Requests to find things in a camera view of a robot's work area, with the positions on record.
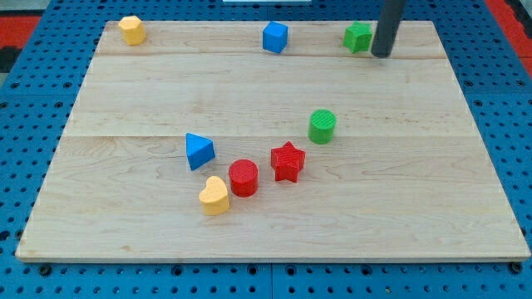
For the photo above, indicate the yellow heart block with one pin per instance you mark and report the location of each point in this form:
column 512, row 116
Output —
column 214, row 198

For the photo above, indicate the green star block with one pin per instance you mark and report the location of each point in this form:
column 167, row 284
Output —
column 357, row 37

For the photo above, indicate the blue cube block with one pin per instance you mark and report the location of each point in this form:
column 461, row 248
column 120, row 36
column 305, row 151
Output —
column 275, row 37

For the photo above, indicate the yellow hexagon block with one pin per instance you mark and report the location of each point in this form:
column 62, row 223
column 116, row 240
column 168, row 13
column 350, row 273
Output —
column 132, row 30

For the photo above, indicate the light wooden board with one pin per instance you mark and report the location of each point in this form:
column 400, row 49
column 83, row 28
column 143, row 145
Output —
column 406, row 177

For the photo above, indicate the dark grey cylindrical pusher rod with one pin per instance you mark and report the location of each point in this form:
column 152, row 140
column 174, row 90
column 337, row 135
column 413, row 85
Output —
column 387, row 27

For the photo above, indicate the green cylinder block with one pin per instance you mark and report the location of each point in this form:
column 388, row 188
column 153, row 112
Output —
column 321, row 127

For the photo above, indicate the blue triangle block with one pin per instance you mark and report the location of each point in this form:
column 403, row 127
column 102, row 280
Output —
column 199, row 150

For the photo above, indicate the red cylinder block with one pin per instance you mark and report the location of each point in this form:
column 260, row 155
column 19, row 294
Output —
column 244, row 177

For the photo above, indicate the red star block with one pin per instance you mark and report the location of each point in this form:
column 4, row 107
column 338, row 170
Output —
column 287, row 161

